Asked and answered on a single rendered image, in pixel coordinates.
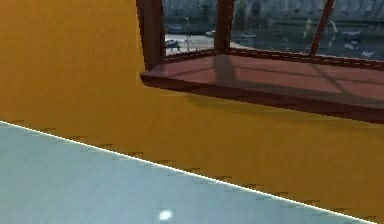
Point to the dark red framed window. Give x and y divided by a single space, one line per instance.
266 83

